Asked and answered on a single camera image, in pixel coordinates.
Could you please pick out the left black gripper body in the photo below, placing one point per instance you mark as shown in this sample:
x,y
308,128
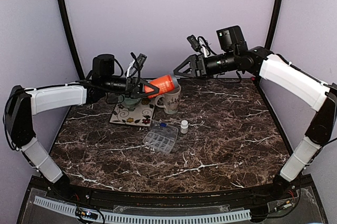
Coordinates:
x,y
130,82

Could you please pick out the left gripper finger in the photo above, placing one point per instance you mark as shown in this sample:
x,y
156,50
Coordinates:
x,y
147,95
148,87

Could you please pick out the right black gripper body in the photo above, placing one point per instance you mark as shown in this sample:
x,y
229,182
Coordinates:
x,y
200,59

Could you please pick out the orange pill bottle grey cap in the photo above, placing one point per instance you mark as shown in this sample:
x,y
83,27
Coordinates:
x,y
165,84

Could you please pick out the clear plastic pill organizer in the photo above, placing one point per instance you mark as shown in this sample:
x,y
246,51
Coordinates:
x,y
161,136

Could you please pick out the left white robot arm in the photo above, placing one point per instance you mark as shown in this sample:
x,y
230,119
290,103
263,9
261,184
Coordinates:
x,y
24,103

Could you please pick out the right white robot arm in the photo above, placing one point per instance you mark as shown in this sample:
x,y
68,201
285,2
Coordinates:
x,y
263,63

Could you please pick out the light green ceramic bowl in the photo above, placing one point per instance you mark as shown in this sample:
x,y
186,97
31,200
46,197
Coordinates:
x,y
128,103

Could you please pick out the cream ceramic mug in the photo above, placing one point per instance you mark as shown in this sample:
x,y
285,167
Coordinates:
x,y
169,101

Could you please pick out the floral rectangular ceramic plate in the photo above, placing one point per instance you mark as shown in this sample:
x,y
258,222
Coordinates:
x,y
141,116

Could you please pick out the small white pill bottle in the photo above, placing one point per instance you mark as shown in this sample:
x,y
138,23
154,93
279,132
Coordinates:
x,y
184,126

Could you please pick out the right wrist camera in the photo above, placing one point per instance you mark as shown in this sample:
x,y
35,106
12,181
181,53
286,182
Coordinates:
x,y
200,45

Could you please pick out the right black frame post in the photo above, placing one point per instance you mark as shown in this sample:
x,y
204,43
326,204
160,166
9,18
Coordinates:
x,y
273,24

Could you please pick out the black frame post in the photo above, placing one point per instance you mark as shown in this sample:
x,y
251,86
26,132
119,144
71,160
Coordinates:
x,y
273,24
70,39

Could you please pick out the left black frame post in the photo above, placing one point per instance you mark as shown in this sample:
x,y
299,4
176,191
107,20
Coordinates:
x,y
70,39

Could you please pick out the black front rail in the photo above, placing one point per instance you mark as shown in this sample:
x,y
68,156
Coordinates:
x,y
255,196

